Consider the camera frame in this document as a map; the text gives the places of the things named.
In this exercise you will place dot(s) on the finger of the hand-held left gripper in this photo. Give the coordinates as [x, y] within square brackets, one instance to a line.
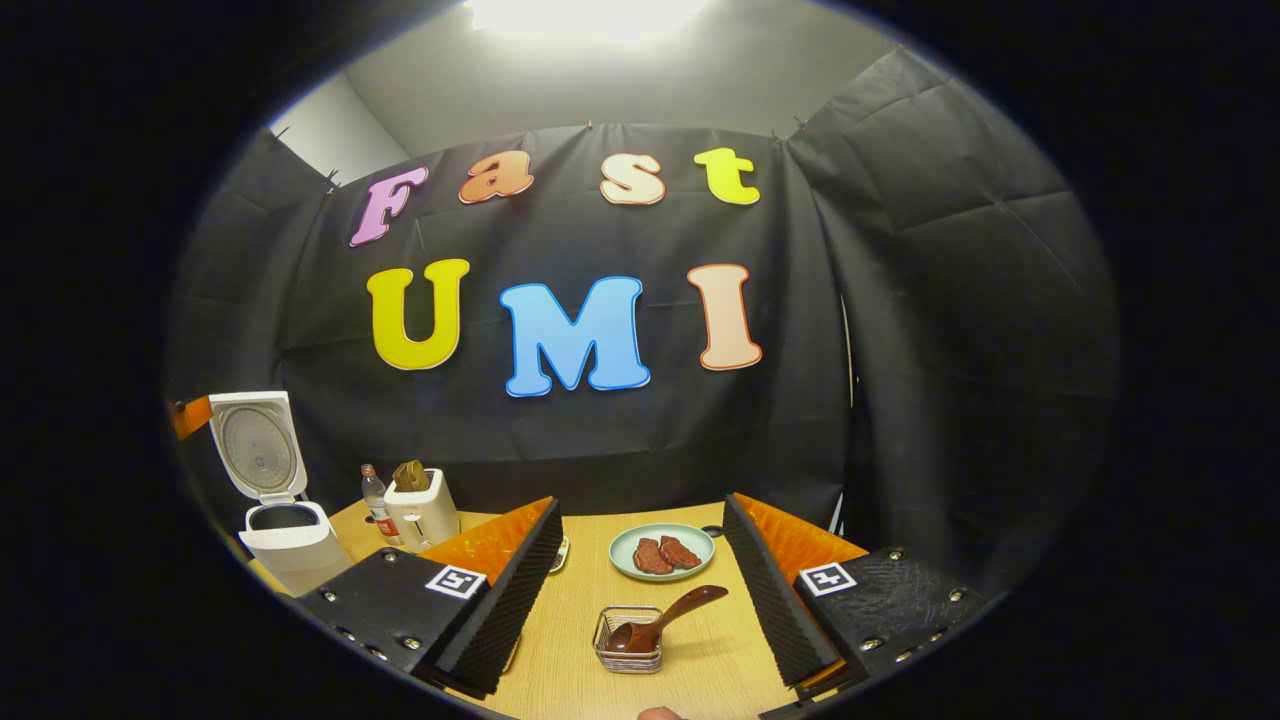
[192, 416]

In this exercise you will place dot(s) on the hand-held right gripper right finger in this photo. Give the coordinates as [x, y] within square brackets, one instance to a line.
[770, 600]

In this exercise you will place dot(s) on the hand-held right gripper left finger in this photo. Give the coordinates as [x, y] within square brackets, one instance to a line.
[510, 600]

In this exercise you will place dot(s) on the white divided rice dish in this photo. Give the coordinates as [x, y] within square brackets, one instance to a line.
[562, 555]

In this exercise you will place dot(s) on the brown wooden spoon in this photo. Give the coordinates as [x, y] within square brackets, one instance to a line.
[680, 605]

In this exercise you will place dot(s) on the white rice cooker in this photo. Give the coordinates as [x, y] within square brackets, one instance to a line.
[290, 555]

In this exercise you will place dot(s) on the red meat slice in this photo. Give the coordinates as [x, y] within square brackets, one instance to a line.
[650, 557]
[682, 552]

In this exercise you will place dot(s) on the white toaster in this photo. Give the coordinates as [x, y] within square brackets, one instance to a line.
[425, 520]

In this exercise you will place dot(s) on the pale green plate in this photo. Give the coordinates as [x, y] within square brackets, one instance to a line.
[625, 560]

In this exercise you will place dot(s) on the brown toast slice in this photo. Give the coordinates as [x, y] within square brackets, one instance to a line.
[420, 475]
[403, 478]

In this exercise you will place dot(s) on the clear plastic water bottle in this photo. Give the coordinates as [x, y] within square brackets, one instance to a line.
[375, 505]

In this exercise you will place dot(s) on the black backdrop cloth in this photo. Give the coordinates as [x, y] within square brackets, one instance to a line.
[600, 240]

